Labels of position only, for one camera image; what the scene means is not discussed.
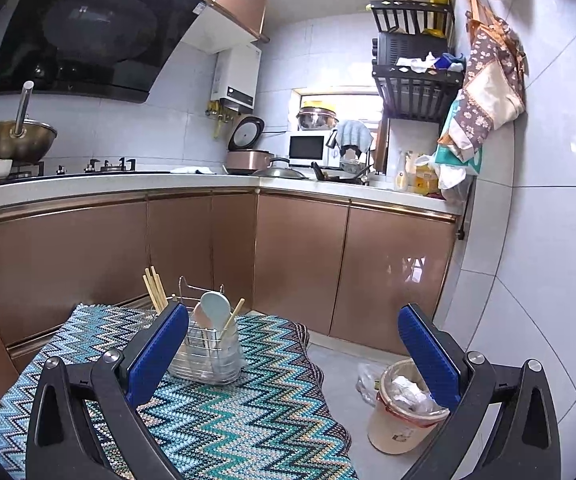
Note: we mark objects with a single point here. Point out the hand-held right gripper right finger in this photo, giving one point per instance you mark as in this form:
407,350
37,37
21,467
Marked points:
428,360

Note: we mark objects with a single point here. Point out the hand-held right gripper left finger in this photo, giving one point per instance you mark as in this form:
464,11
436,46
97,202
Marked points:
157,350

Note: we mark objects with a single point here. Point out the clear plastic bag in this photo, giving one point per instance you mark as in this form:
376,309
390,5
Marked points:
370,385

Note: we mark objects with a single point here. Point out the light blue spoon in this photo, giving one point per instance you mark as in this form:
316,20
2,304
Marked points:
215,307

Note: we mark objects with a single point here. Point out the beige trash bin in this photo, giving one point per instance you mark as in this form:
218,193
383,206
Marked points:
398,430

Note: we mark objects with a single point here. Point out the blue zigzag woven cloth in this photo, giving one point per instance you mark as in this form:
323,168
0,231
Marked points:
243,410

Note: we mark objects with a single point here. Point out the brown base cabinets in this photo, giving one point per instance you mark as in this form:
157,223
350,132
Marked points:
293,260

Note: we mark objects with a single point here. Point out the black gas stove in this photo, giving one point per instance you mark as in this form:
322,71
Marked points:
107,167

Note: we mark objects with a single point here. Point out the white plastic bag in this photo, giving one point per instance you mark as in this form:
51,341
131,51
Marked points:
453,182

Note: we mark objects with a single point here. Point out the yellow oil bottle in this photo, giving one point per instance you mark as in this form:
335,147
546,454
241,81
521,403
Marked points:
425,177

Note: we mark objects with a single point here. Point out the folded cloth on counter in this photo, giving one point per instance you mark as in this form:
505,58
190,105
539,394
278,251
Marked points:
192,170

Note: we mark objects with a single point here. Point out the clear spray bottle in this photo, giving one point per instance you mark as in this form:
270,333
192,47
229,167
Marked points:
402,175

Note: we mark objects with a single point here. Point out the black frying pan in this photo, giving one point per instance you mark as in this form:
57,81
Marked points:
340,177

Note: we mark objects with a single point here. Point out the rose gold rice cooker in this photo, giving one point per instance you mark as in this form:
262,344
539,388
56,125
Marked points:
248,160

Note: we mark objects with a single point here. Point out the steel pan lid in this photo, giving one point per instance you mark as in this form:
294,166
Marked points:
280,172

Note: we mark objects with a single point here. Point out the light blue towel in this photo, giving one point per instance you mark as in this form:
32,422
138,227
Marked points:
354,135

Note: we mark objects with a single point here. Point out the white microwave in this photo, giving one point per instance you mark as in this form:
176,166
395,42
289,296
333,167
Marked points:
307,150

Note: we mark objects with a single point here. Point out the black range hood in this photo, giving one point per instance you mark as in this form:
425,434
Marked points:
92,35

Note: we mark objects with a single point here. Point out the stacked steel pots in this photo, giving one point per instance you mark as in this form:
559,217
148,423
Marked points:
318,117

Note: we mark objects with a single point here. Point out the black metal kitchen rack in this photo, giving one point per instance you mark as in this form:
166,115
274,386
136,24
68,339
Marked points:
418,90

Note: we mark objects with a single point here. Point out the white water heater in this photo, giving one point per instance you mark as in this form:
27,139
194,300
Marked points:
235,77

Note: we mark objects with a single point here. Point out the floral apron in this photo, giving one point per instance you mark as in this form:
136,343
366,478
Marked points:
493,75

